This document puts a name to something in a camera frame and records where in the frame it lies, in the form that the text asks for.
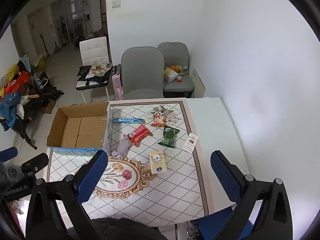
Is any grey chair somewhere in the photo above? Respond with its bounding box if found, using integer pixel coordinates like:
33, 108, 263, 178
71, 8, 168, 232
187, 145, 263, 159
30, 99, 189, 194
121, 46, 165, 101
157, 42, 195, 98

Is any person's dark fleece clothing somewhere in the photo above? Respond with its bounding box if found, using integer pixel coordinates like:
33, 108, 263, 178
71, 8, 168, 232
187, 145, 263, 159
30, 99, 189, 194
70, 217, 168, 240

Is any blue chair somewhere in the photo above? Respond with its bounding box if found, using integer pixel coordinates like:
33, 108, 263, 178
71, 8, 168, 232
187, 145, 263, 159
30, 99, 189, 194
190, 205, 253, 240

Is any small cardboard box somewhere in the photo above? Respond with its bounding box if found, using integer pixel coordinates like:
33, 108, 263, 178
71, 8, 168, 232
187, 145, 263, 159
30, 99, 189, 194
41, 101, 56, 114

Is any black bag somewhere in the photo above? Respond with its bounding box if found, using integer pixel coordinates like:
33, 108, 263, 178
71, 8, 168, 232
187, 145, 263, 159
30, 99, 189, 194
76, 65, 112, 91

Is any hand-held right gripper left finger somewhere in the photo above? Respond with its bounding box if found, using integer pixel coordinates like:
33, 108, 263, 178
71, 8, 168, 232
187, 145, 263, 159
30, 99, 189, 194
26, 150, 108, 240

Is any blue snack packet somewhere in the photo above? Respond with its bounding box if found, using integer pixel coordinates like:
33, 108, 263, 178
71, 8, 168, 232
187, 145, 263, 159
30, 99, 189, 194
112, 117, 146, 124

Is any orange plastic bag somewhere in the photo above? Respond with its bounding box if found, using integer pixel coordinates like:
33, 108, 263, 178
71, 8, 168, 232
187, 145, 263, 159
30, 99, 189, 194
3, 71, 31, 97

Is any yellow cloth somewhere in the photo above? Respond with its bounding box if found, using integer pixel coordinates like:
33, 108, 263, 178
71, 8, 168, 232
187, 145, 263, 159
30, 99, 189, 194
0, 64, 20, 88

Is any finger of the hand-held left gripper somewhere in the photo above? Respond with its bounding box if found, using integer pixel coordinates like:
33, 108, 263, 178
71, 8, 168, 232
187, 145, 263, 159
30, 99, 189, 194
21, 152, 49, 173
0, 147, 18, 163

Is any black folded stand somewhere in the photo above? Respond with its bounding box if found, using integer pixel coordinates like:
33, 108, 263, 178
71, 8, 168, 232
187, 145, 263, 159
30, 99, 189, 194
14, 71, 65, 150

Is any red snack packet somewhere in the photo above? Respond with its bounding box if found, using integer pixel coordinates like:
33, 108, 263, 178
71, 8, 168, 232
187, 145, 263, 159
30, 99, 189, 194
127, 124, 153, 147

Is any pink suitcase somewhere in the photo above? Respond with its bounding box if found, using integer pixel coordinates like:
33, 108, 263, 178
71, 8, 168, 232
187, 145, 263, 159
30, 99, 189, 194
111, 64, 124, 102

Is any blue garment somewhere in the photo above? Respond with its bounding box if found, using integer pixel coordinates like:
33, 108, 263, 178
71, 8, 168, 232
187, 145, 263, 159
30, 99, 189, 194
0, 94, 25, 131

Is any white chair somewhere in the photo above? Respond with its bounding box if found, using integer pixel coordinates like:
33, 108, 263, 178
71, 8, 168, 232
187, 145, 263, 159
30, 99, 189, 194
76, 36, 112, 103

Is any green snack packet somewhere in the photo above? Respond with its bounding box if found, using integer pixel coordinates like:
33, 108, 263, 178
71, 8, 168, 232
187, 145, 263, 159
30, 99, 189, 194
157, 126, 181, 149

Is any white tissue bag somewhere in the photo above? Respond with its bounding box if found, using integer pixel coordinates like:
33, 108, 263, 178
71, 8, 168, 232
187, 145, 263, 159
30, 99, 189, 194
164, 66, 179, 83

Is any beige board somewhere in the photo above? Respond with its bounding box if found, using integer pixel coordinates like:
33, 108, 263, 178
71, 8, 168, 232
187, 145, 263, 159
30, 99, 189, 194
191, 68, 206, 99

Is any purple cloth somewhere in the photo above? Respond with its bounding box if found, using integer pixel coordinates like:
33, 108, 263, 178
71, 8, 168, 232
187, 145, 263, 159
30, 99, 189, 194
111, 134, 131, 159

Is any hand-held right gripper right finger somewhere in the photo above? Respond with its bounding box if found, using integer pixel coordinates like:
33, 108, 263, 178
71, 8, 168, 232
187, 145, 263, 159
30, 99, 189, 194
210, 150, 293, 240

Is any yellow tissue pack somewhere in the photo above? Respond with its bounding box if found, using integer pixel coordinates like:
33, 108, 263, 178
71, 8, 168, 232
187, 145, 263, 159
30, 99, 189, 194
149, 151, 168, 175

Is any orange cartoon snack packet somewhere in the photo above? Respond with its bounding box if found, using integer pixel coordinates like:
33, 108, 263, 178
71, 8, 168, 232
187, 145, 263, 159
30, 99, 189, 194
151, 111, 169, 127

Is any white and red cigarette pack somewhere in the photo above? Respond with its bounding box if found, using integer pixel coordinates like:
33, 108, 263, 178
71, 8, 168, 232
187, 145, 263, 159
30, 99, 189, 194
182, 134, 199, 154

